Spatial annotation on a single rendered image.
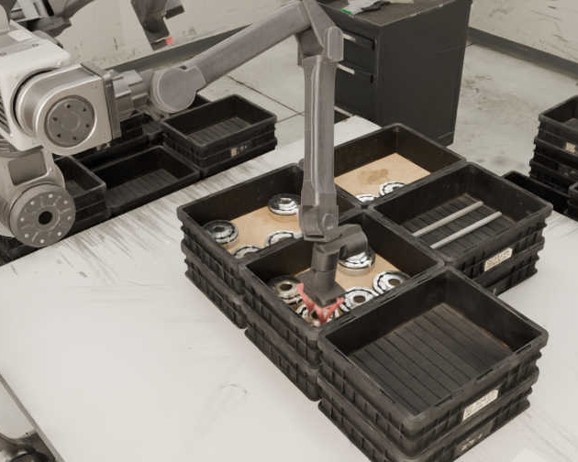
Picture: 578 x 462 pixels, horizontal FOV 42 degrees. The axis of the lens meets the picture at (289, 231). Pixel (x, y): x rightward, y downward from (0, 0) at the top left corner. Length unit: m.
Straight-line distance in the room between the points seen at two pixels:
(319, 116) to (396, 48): 1.80
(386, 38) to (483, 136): 1.26
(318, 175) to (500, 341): 0.57
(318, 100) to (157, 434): 0.81
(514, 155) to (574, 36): 1.22
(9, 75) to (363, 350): 0.93
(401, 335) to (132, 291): 0.77
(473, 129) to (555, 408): 2.76
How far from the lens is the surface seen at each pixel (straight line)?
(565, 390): 1.90
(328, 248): 1.59
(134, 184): 3.18
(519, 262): 2.10
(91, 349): 1.96
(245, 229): 2.07
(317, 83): 1.59
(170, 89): 1.38
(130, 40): 5.06
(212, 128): 3.31
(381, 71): 3.33
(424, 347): 1.73
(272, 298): 1.69
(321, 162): 1.58
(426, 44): 3.51
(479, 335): 1.79
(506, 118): 4.58
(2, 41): 1.48
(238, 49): 1.49
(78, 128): 1.33
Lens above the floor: 2.03
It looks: 36 degrees down
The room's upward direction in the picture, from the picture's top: 1 degrees counter-clockwise
